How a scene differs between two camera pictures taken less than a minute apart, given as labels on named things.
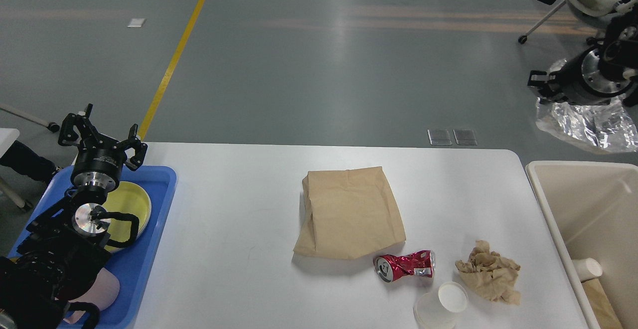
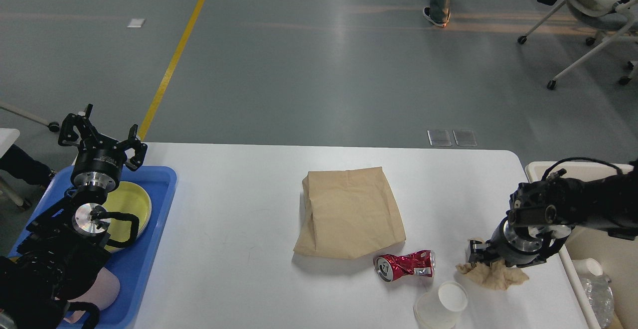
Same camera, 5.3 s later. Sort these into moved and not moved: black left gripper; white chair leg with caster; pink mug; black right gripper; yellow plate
Moved: black right gripper
Not moved: black left gripper; pink mug; white chair leg with caster; yellow plate
